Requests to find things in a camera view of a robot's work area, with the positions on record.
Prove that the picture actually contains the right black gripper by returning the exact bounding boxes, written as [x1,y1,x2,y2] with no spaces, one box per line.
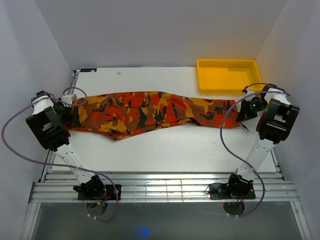
[236,98,269,122]

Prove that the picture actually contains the orange camouflage trousers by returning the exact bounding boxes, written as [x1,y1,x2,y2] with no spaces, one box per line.
[66,91,241,141]

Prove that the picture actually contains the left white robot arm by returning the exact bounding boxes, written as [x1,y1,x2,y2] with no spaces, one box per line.
[25,90,107,200]

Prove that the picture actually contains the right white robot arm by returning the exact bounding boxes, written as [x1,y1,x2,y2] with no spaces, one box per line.
[225,83,300,199]

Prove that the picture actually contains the yellow plastic tray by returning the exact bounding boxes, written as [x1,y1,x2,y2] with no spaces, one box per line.
[196,59,263,95]

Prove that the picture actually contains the dark label sticker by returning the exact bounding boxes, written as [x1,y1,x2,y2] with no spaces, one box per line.
[80,68,97,73]

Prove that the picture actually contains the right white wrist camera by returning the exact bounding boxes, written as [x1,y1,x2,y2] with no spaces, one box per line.
[242,87,256,102]

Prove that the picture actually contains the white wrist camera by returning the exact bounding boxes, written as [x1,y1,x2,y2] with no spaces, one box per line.
[61,94,77,108]
[242,87,256,102]

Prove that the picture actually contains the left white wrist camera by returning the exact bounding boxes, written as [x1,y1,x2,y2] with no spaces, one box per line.
[61,94,77,108]

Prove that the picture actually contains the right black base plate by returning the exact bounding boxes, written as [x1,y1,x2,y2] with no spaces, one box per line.
[206,182,256,200]

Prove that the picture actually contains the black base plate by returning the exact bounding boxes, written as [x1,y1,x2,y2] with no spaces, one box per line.
[76,184,122,201]
[206,182,256,200]

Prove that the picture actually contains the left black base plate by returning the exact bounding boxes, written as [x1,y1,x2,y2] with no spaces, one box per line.
[76,184,122,201]

